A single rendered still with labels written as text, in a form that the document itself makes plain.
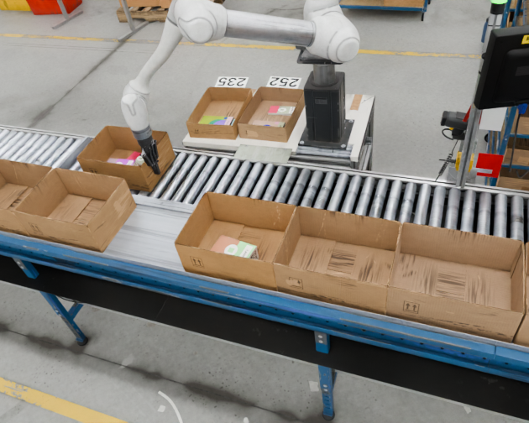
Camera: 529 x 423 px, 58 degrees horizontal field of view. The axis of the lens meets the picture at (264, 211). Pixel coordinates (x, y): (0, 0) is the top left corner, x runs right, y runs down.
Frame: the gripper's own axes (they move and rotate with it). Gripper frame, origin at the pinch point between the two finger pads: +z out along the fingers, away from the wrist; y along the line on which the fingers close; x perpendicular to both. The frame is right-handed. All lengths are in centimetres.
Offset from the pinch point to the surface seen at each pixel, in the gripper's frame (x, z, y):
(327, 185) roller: -84, 11, 16
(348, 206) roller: -98, 11, 4
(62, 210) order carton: 27.1, -3.5, -40.1
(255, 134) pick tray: -37, 7, 44
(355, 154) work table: -93, 11, 42
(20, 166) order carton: 54, -17, -29
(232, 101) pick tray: -9, 9, 77
